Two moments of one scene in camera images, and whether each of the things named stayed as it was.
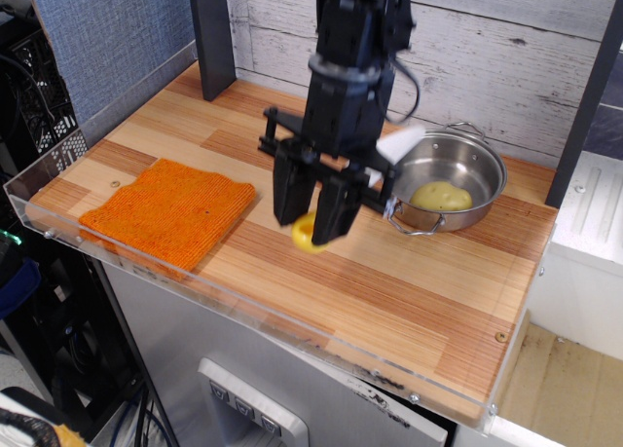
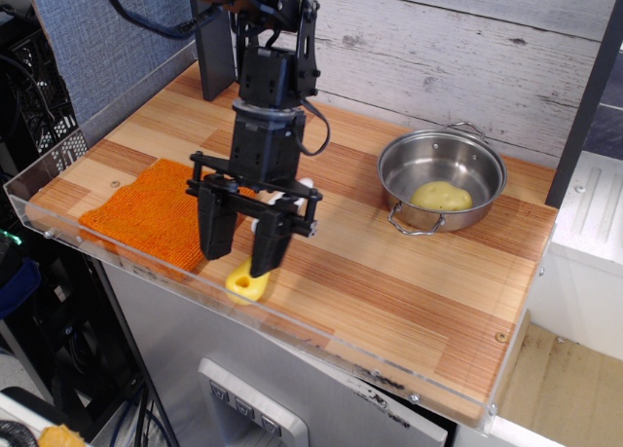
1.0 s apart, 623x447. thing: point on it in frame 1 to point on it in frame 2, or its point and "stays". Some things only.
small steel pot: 453,173 stays
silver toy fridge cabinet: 221,382 stays
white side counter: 579,295 stays
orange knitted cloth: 175,215 stays
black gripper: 337,134 to 266,152
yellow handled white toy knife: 391,149 to 243,286
